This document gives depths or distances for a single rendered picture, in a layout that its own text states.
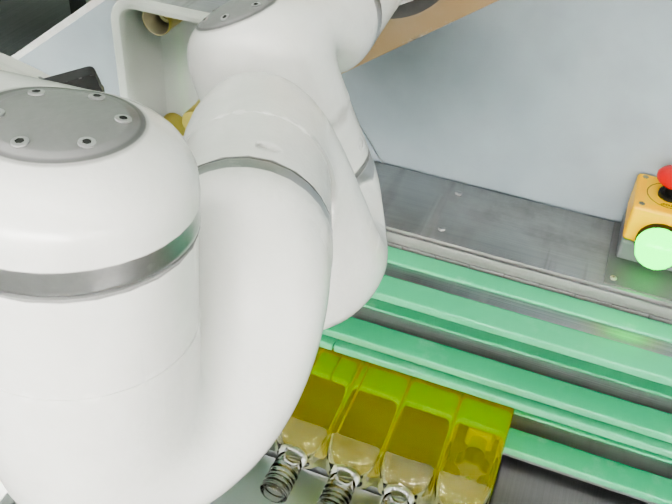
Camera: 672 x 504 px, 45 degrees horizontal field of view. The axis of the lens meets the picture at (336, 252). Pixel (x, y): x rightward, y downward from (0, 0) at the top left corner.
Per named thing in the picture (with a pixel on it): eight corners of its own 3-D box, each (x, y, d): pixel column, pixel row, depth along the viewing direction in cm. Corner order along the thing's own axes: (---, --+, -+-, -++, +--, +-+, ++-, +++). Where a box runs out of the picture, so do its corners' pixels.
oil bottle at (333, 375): (338, 333, 101) (266, 464, 85) (341, 300, 98) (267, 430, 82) (380, 347, 100) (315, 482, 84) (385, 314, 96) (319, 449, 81)
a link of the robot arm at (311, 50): (354, -79, 58) (266, 19, 47) (409, 83, 65) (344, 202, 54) (242, -46, 62) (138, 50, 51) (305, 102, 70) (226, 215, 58)
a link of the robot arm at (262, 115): (304, 128, 36) (411, 374, 45) (310, -25, 56) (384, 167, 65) (117, 193, 38) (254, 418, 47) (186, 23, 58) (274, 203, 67)
